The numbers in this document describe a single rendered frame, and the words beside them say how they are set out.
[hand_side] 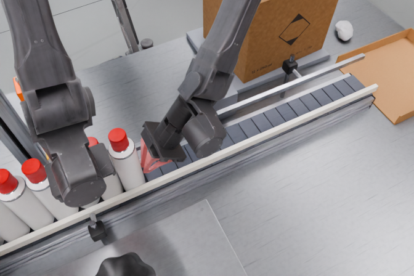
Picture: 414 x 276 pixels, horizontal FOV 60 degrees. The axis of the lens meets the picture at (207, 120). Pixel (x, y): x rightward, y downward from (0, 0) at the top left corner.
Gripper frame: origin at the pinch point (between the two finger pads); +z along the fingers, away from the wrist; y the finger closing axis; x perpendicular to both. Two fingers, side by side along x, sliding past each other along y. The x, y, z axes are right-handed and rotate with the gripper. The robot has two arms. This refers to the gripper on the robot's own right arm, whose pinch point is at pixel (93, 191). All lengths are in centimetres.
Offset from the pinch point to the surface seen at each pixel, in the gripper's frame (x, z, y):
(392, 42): 18, 19, 101
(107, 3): 203, 102, 43
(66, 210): 3.5, 8.7, -6.9
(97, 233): -3.4, 9.8, -2.9
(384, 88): 4, 19, 85
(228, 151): 1.6, 10.6, 30.1
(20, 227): 4.4, 8.8, -16.2
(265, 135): 1.7, 10.6, 40.2
